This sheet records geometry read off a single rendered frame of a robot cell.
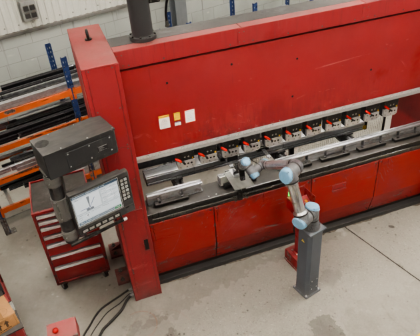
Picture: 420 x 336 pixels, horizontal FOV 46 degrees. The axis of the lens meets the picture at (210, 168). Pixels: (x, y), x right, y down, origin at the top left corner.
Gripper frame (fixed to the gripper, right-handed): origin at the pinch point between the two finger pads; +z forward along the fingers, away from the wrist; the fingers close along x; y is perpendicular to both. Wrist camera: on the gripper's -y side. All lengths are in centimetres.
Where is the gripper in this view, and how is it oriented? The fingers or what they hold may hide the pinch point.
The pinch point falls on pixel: (237, 174)
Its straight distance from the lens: 430.4
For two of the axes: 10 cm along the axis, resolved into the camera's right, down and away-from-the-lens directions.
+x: -9.4, 2.4, -2.3
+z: -1.7, 2.7, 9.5
